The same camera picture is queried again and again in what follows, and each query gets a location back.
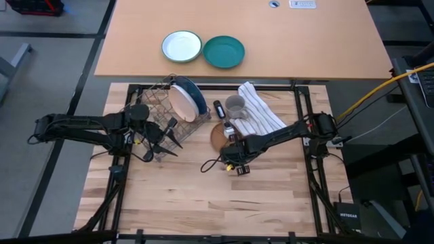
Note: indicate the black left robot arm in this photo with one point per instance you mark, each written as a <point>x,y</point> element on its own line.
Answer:
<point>78,125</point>

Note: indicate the black keyboard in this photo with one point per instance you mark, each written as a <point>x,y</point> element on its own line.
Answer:
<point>428,88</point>

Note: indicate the pink plate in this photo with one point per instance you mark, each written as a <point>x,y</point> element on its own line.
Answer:
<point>183,103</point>

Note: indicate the black and red crate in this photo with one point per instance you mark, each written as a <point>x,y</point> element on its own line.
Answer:
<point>34,6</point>

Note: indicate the teal plate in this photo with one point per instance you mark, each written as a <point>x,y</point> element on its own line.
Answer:
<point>223,51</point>

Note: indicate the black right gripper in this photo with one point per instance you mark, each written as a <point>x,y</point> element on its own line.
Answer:
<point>237,150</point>

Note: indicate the light wooden desk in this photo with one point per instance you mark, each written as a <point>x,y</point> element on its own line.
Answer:
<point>305,40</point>

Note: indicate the grey metal bracket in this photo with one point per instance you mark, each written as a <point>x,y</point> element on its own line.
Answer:
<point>334,141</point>

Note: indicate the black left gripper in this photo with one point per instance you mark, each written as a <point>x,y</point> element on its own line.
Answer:
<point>152,132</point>

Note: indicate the blue patterned plate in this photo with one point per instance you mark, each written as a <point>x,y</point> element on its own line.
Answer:
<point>198,93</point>

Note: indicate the brown divided plate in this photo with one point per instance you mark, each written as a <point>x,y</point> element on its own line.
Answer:
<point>217,135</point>

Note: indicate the black network switch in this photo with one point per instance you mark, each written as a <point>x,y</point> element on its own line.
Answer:
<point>348,216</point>

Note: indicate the white power strip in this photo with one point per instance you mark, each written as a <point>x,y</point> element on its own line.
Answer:
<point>302,3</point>

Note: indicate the white paper label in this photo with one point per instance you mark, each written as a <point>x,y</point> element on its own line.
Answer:
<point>412,76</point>

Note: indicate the black side desk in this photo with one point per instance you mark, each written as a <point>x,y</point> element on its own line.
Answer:
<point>412,112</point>

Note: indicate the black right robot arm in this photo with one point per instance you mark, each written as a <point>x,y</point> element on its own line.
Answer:
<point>281,133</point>

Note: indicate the grey patterned mug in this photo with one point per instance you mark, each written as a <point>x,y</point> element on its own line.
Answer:
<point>235,106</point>

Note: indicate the white plate with green rim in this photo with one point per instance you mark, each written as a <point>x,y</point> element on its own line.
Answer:
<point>181,46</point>

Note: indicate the white striped dish towel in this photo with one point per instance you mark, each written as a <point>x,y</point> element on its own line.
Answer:
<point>261,112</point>

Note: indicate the grey metal table leg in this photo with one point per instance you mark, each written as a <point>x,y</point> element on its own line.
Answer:
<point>13,61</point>
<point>386,217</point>

